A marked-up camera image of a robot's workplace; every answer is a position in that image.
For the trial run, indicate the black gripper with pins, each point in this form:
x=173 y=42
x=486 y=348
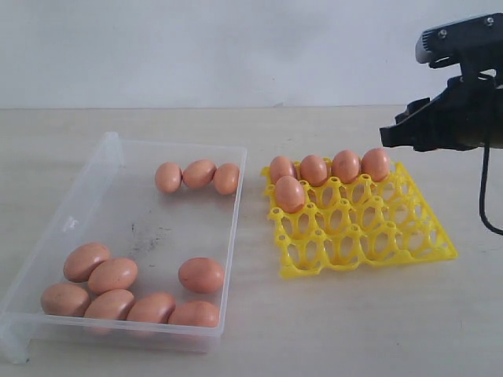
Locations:
x=466 y=115

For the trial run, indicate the brown egg packed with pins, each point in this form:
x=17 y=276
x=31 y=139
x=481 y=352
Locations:
x=281 y=166
x=346 y=166
x=376 y=163
x=313 y=169

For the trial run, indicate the brown egg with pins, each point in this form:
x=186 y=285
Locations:
x=289 y=194
x=201 y=275
x=65 y=299
x=84 y=260
x=199 y=173
x=226 y=178
x=168 y=177
x=116 y=273
x=153 y=308
x=112 y=305
x=196 y=314

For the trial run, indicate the yellow plastic egg tray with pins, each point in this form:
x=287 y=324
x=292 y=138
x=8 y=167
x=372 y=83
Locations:
x=341 y=226

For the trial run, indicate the clear plastic bin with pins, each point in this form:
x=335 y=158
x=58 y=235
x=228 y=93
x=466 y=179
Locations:
x=114 y=201

